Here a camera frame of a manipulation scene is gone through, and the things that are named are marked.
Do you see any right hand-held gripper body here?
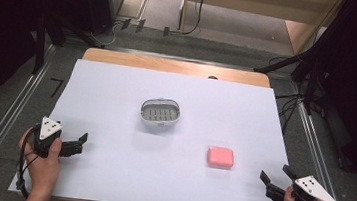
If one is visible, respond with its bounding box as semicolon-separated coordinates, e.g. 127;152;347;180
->
290;173;344;201

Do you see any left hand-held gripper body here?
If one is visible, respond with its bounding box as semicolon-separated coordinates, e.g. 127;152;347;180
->
30;115;65;160

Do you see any person's left hand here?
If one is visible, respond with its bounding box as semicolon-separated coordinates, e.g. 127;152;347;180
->
12;125;65;201

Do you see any pink soap bar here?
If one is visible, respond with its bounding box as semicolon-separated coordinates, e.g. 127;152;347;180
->
205;145;237;171

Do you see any white soap dish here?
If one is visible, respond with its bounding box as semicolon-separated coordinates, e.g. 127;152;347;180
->
138;95;183;130

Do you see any white table sheet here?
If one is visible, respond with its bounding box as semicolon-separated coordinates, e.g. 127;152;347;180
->
7;52;299;201

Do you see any black metal stand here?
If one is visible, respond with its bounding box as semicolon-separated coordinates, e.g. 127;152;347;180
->
249;37;331;118
29;8;109;82

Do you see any light wooden shelf unit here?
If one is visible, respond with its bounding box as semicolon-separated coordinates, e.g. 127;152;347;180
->
176;0;347;60

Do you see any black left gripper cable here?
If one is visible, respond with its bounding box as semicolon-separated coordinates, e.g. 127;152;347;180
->
13;125;38;199

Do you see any bundle of black floor cables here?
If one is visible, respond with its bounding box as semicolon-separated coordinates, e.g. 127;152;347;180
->
271;56;310;135

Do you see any white floor cable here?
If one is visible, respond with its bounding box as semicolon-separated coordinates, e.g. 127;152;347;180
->
88;17;124;49

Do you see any black hanging cable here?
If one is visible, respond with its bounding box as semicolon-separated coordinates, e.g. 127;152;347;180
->
178;0;208;38

